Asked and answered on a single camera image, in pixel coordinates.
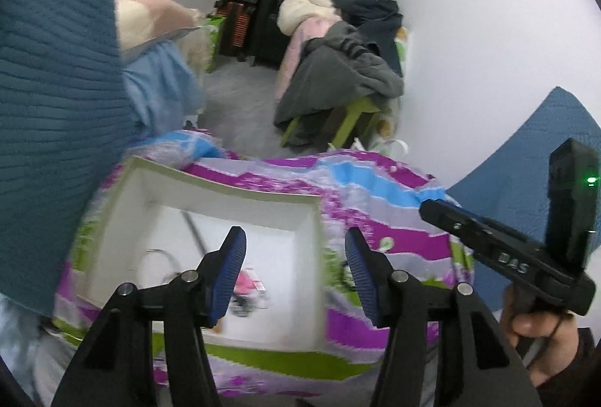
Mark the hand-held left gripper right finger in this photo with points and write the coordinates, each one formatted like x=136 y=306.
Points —
x=364 y=280

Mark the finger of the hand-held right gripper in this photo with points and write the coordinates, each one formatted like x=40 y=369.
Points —
x=450 y=221

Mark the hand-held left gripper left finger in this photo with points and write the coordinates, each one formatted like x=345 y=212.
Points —
x=230 y=275

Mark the pink charm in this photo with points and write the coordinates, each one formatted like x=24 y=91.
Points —
x=246 y=282

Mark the white cardboard box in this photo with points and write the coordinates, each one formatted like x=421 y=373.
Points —
x=263 y=238

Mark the black hair stick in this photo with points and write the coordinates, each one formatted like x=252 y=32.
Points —
x=195 y=233

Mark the silver hoop bangle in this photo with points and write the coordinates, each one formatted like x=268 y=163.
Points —
x=162 y=253

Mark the person's right forearm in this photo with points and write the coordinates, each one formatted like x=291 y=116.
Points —
x=577 y=374

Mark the person's right hand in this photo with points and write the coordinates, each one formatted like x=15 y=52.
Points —
x=540 y=332

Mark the striped floral cloth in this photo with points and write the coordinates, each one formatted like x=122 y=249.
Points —
x=357 y=332

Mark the green stool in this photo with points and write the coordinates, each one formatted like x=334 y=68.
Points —
x=352 y=116

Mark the floral print bag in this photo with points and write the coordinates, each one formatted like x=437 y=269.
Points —
x=399 y=74

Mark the grey jacket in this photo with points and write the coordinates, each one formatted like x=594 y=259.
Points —
x=338 y=78

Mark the light blue cloth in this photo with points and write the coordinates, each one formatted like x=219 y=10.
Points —
x=159 y=92

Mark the beige cloth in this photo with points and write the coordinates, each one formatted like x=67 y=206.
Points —
x=197 y=50

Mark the dark blue garment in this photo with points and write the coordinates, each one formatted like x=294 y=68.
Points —
x=371 y=8

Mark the pink blanket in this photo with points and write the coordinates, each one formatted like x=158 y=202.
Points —
x=293 y=55

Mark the green bag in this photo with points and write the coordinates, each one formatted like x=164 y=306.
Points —
x=213 y=41

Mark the orange suitcase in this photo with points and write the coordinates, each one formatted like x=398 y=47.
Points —
x=237 y=29

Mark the cream fleece garment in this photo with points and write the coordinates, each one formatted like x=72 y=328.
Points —
x=305 y=8

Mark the pink cream pillow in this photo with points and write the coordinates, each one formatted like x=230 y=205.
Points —
x=150 y=22

